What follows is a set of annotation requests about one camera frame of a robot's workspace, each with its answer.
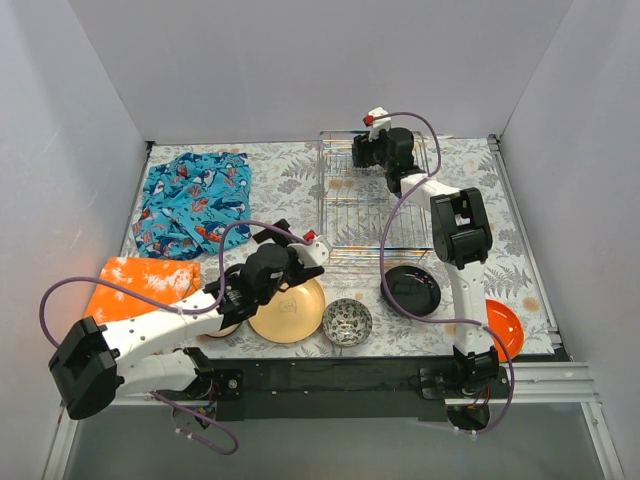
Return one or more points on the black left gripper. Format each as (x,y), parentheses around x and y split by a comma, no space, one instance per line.
(288,248)

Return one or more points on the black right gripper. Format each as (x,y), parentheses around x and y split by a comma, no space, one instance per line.
(360,150)

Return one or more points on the brown rimmed cream bowl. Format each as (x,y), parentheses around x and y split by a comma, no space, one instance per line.
(225,332)

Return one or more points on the floral patterned bowl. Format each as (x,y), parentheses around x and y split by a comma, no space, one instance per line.
(347,322)

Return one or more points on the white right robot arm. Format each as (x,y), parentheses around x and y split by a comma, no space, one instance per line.
(462,240)

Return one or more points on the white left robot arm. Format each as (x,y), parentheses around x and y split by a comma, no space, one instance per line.
(96,363)

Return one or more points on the beige bear plate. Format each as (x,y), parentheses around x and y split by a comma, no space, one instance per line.
(291,316)

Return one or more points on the floral tablecloth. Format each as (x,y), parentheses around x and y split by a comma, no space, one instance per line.
(285,186)

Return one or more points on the orange tie-dye cloth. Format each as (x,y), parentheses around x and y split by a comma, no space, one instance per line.
(165,281)

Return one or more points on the blue shark print cloth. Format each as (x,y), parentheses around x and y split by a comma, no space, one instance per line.
(188,202)

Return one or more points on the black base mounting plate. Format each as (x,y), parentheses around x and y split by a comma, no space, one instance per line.
(335,388)

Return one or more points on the orange plate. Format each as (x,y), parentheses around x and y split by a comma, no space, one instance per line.
(506,324)

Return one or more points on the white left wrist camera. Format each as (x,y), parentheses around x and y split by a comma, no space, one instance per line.
(315,250)

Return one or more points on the chrome wire dish rack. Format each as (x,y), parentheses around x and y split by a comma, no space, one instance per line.
(354,206)

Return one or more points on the aluminium frame rail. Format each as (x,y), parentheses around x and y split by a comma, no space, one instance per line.
(552,428)

